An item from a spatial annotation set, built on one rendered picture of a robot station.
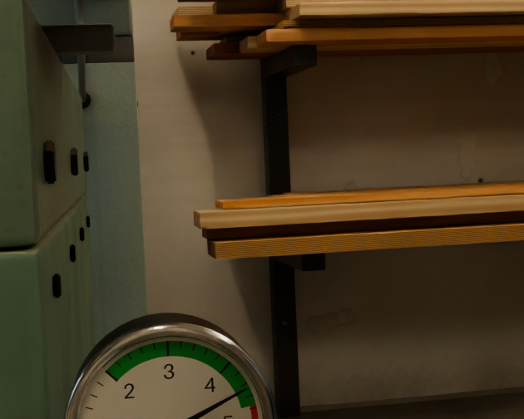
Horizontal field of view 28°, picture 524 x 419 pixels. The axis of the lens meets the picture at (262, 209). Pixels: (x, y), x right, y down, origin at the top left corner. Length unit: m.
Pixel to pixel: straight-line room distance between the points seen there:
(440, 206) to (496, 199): 0.14
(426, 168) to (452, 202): 0.51
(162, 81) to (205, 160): 0.25
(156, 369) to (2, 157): 0.10
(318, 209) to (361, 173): 0.55
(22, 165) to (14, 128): 0.01
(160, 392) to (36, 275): 0.08
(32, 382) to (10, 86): 0.10
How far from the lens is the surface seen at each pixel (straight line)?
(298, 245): 2.46
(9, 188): 0.37
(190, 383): 0.31
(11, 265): 0.37
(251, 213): 2.45
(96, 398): 0.31
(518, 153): 3.18
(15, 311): 0.37
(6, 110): 0.37
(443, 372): 3.15
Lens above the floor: 0.74
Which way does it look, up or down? 3 degrees down
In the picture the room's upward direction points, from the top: 3 degrees counter-clockwise
